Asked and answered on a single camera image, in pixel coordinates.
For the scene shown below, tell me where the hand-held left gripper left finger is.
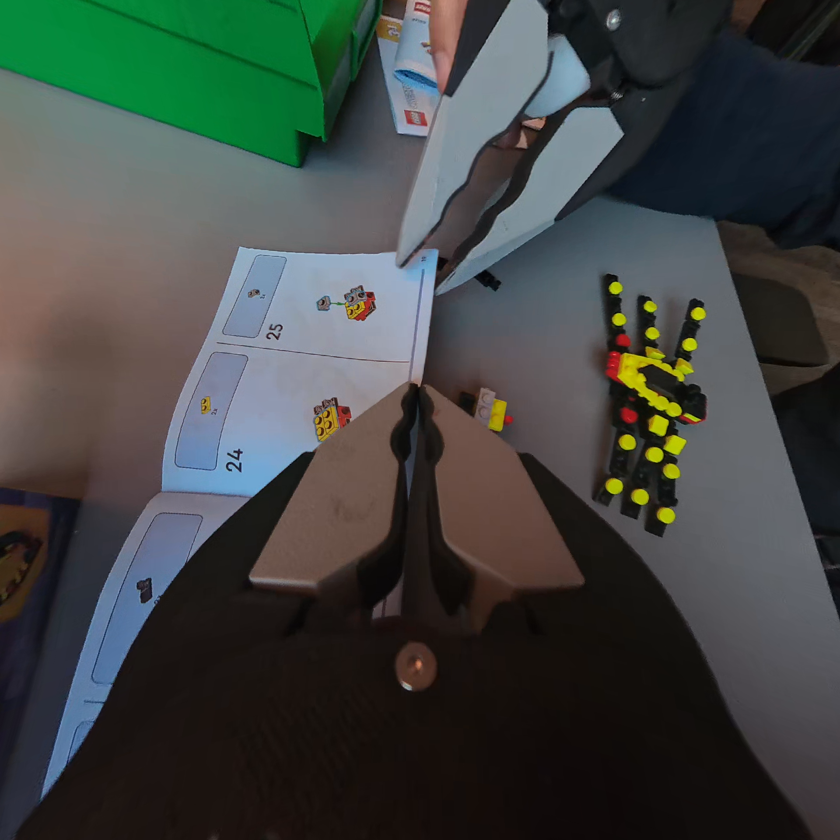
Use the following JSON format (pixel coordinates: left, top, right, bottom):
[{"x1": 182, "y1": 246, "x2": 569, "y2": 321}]
[{"x1": 249, "y1": 383, "x2": 419, "y2": 609}]

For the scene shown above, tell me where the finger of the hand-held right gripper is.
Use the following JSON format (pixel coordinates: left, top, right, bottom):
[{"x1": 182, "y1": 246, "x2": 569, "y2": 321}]
[
  {"x1": 396, "y1": 0, "x2": 592, "y2": 270},
  {"x1": 432, "y1": 101, "x2": 625, "y2": 297}
]

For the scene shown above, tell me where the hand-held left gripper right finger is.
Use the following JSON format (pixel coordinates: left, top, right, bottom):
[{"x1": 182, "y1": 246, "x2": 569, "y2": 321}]
[{"x1": 419, "y1": 385, "x2": 585, "y2": 631}]

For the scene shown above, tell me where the white instruction booklet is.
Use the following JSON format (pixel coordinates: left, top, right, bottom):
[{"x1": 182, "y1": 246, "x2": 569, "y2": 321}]
[{"x1": 41, "y1": 245, "x2": 440, "y2": 799}]

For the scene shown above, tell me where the person's right forearm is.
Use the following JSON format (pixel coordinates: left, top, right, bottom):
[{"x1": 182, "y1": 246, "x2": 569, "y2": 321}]
[{"x1": 607, "y1": 31, "x2": 840, "y2": 248}]

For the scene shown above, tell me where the small yellow red lego assembly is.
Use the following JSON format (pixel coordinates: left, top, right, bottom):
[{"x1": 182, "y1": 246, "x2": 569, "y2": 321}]
[{"x1": 458, "y1": 386, "x2": 515, "y2": 434}]

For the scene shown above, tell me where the black yellow lego spider model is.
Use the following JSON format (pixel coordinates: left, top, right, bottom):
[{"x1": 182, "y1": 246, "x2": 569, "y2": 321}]
[{"x1": 592, "y1": 272, "x2": 710, "y2": 539}]

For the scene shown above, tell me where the person's right hand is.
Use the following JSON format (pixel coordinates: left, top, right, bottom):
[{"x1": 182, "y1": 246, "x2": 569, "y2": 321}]
[{"x1": 429, "y1": 0, "x2": 470, "y2": 97}]

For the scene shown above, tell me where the folded light blue instruction booklet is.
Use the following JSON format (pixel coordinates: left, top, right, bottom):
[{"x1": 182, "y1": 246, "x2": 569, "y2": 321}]
[{"x1": 377, "y1": 0, "x2": 475, "y2": 137}]

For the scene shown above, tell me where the green cardboard box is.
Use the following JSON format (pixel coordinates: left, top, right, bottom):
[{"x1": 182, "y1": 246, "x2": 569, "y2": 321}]
[
  {"x1": 0, "y1": 0, "x2": 328, "y2": 169},
  {"x1": 298, "y1": 0, "x2": 385, "y2": 103}
]

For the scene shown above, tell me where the black chair seat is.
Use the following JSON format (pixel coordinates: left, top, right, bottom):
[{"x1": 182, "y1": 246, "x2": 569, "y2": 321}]
[{"x1": 730, "y1": 271, "x2": 830, "y2": 367}]

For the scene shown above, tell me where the dark booklet at left edge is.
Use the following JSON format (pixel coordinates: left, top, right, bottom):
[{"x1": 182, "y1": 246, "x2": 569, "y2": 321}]
[{"x1": 0, "y1": 486, "x2": 84, "y2": 777}]

